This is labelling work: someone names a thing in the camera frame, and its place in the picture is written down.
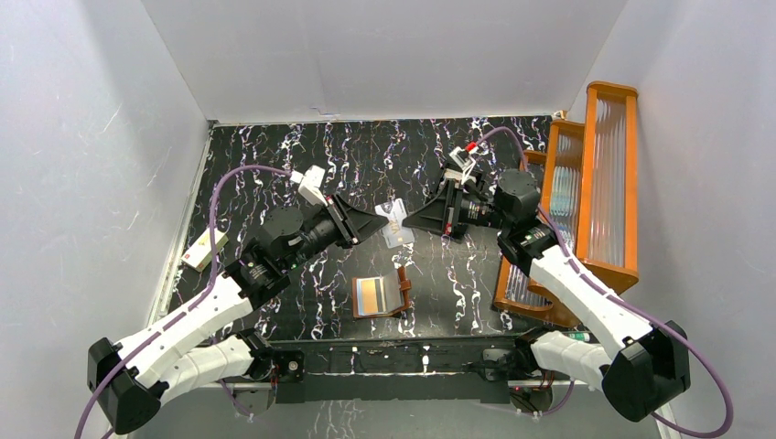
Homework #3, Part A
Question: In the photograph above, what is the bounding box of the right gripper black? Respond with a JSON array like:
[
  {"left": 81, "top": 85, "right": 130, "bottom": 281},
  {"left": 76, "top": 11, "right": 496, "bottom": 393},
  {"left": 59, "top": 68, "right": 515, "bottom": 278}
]
[{"left": 403, "top": 178, "right": 512, "bottom": 234}]

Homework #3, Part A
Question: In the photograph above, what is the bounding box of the white silver VIP card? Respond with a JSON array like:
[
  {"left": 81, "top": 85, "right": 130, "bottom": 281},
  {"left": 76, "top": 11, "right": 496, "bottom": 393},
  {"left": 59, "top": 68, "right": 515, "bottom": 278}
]
[{"left": 374, "top": 198, "right": 415, "bottom": 249}]

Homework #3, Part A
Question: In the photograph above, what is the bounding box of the gold card black stripe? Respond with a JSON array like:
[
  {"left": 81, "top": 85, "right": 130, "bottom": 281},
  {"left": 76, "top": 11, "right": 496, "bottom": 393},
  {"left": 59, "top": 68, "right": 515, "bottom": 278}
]
[{"left": 354, "top": 277, "right": 388, "bottom": 317}]

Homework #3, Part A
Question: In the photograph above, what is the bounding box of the brown leather card holder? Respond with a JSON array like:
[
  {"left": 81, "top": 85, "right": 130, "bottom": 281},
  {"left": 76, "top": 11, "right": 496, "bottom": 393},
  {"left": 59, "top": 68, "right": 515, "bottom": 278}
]
[{"left": 351, "top": 266, "right": 412, "bottom": 319}]

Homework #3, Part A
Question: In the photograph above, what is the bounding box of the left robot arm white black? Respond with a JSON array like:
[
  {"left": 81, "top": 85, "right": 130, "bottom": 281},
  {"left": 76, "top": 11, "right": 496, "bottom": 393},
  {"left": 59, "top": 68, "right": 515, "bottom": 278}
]
[{"left": 88, "top": 195, "right": 388, "bottom": 434}]

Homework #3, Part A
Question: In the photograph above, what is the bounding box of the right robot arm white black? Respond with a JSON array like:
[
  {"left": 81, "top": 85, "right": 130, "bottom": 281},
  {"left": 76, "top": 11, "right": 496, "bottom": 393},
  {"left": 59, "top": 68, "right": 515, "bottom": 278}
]
[{"left": 403, "top": 168, "right": 691, "bottom": 422}]

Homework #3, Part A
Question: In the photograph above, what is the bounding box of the orange wooden tiered rack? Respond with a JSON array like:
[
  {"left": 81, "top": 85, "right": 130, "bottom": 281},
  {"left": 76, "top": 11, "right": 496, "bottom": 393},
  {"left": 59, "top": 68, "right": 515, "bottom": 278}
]
[{"left": 529, "top": 81, "right": 639, "bottom": 294}]

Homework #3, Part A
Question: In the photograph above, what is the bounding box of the small white green box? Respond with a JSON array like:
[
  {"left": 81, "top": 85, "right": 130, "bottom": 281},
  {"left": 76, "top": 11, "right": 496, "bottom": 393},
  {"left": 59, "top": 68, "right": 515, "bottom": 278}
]
[{"left": 180, "top": 229, "right": 228, "bottom": 273}]

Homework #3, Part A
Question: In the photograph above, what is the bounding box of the green white marker pen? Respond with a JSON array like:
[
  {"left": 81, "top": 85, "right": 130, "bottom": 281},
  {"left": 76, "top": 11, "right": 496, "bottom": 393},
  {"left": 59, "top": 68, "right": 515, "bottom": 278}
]
[{"left": 563, "top": 331, "right": 593, "bottom": 343}]

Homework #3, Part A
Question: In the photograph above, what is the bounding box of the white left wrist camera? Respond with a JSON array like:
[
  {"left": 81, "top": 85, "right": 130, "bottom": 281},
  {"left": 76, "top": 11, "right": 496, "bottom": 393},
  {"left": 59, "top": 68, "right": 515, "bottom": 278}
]
[{"left": 290, "top": 165, "right": 329, "bottom": 207}]

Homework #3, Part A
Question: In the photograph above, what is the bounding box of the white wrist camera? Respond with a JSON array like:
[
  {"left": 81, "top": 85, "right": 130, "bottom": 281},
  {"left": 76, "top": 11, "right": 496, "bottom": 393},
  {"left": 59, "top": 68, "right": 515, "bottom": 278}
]
[
  {"left": 441, "top": 142, "right": 481, "bottom": 185},
  {"left": 290, "top": 165, "right": 329, "bottom": 207}
]

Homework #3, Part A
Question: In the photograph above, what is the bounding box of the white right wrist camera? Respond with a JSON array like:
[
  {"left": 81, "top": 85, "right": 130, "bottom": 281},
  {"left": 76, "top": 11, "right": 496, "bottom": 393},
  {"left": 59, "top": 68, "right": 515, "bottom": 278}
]
[{"left": 441, "top": 142, "right": 481, "bottom": 185}]

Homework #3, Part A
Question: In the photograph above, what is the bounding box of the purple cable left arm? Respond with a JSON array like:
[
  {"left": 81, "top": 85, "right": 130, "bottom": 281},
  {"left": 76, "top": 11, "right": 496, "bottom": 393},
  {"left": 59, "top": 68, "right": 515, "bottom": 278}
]
[{"left": 73, "top": 165, "right": 296, "bottom": 439}]

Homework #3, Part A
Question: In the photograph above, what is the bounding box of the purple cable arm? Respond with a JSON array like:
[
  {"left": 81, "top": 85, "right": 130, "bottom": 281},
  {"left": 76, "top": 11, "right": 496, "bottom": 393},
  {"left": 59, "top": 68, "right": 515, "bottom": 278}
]
[
  {"left": 475, "top": 125, "right": 735, "bottom": 439},
  {"left": 73, "top": 165, "right": 296, "bottom": 439}
]

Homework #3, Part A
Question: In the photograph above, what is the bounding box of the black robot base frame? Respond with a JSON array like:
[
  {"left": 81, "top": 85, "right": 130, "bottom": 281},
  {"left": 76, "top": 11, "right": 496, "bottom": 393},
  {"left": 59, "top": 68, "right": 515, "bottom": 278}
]
[{"left": 215, "top": 335, "right": 574, "bottom": 407}]

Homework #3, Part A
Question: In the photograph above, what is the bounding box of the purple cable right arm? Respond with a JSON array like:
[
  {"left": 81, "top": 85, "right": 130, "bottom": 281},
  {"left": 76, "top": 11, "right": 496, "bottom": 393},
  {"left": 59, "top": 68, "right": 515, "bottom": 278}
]
[{"left": 475, "top": 125, "right": 735, "bottom": 439}]

